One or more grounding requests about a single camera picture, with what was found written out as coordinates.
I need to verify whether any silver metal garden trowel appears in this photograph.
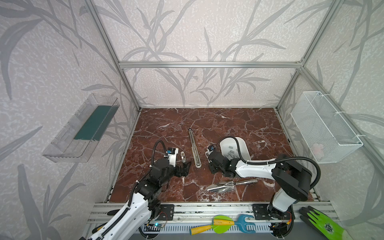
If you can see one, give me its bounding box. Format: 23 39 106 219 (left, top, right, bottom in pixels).
206 179 259 193

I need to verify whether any small beige staple remover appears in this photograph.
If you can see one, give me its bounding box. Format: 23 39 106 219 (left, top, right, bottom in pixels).
180 151 187 164

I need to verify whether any white rectangular staple tray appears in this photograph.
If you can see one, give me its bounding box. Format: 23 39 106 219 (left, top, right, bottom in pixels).
220 137 251 161

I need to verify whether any left black corrugated cable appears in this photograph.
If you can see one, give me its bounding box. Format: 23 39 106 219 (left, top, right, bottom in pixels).
149 139 168 169

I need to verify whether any electronics board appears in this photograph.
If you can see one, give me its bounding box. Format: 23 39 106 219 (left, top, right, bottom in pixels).
145 222 166 232
270 222 294 239

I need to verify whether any right electronics board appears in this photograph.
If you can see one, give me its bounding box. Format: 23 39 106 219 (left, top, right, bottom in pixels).
270 222 294 239

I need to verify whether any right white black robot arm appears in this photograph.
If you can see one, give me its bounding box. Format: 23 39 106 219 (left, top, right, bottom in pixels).
206 150 321 213

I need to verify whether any right black corrugated cable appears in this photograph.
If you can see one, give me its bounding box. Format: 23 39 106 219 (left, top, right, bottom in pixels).
214 135 322 190

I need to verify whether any blue plastic toy wrench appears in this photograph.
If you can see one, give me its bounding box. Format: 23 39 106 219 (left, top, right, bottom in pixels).
234 214 256 234

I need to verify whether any green black work glove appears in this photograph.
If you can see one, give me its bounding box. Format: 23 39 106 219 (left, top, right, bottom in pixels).
299 206 352 240

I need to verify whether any pink item in basket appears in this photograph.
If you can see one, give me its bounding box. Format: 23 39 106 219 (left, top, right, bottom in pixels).
311 143 325 160

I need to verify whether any left electronics board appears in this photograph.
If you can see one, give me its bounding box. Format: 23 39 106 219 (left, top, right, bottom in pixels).
145 222 166 232

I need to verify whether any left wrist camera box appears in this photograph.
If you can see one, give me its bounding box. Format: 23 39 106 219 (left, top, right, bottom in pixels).
165 148 179 167

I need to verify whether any clear acrylic wall shelf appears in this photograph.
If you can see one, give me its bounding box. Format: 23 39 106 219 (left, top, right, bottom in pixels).
42 94 120 163

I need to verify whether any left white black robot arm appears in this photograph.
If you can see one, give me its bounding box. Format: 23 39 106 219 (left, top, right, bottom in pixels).
88 158 192 240

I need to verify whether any yellow green toy tool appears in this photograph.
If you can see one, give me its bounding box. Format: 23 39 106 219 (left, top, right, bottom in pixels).
190 215 235 236

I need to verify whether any white wire mesh basket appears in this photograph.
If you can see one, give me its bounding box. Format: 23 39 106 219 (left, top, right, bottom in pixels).
291 91 364 164

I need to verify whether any black corrugated cable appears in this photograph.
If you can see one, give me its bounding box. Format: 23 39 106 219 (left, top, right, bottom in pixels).
214 135 322 190
149 139 168 169

